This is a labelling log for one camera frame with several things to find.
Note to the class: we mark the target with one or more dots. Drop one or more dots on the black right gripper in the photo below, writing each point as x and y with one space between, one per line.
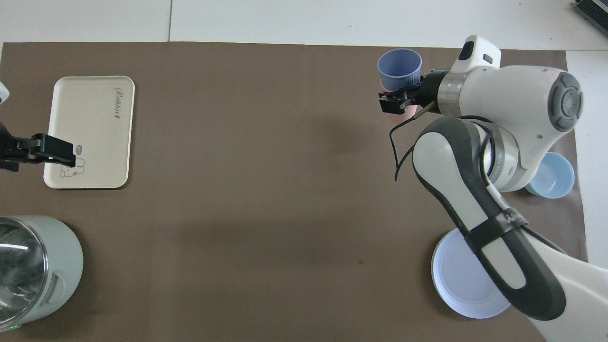
433 92

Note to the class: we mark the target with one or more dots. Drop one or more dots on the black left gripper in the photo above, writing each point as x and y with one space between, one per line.
14 152

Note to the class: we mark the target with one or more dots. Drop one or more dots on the pink cup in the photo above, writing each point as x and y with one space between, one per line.
412 110

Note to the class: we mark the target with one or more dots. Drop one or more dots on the blue ribbed cup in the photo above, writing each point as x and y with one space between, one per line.
399 64

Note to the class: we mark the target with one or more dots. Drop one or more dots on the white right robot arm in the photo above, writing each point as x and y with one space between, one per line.
522 95

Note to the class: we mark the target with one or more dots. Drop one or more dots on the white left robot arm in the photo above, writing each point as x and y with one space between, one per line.
3 93

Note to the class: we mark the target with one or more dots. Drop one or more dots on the cream tray with rabbit print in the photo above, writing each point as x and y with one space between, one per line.
102 152

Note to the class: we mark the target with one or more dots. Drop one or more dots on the mint green cooking pot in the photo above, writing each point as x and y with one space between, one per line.
66 256

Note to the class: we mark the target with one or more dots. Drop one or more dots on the glass pot lid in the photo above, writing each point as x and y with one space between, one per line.
19 266

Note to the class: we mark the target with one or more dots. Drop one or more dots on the light blue bowl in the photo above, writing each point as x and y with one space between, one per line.
553 178

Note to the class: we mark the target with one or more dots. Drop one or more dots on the brown paper table mat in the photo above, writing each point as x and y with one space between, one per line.
237 190

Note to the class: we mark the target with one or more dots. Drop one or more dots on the pale blue plate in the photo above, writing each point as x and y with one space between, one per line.
456 280

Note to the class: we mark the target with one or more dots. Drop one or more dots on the grey ribbed device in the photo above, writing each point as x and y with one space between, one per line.
593 8

